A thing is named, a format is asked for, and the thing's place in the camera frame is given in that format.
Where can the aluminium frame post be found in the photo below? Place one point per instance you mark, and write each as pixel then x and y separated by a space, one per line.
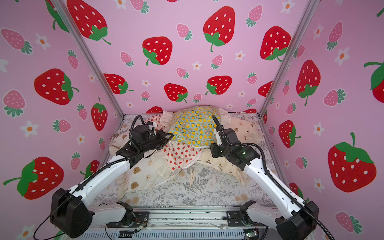
pixel 79 40
pixel 301 28

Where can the grey fern print table cloth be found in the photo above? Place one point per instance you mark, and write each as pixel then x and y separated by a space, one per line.
pixel 198 185

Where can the red strawberry print ruffled pillowcase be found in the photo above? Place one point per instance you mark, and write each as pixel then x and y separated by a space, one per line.
pixel 176 155

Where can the cream animal print ruffled pillowcase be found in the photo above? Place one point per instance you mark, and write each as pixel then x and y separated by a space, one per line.
pixel 247 132

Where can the right aluminium frame post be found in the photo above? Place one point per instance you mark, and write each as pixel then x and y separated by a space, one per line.
pixel 301 28

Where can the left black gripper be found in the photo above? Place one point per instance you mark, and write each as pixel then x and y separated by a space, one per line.
pixel 159 135

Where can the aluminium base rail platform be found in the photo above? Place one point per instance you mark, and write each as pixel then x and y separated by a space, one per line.
pixel 181 223

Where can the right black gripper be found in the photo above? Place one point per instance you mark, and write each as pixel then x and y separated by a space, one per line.
pixel 220 133

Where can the left aluminium frame post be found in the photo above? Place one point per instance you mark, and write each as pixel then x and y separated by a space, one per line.
pixel 79 40

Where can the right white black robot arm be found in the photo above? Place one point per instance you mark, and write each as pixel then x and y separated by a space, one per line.
pixel 294 219

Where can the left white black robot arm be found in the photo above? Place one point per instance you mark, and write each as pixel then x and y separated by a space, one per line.
pixel 70 210

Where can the lemon print pillowcase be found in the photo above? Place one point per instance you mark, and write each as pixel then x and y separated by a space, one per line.
pixel 196 127

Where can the cream bear print pillow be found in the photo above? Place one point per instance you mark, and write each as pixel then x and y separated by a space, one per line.
pixel 150 172

